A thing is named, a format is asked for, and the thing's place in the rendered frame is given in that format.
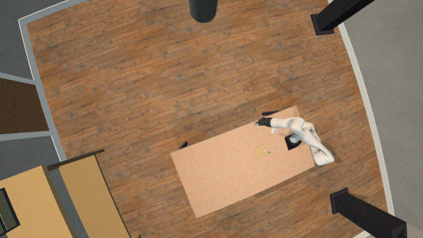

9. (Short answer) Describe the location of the tan square mat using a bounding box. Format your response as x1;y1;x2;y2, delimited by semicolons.
253;144;267;160

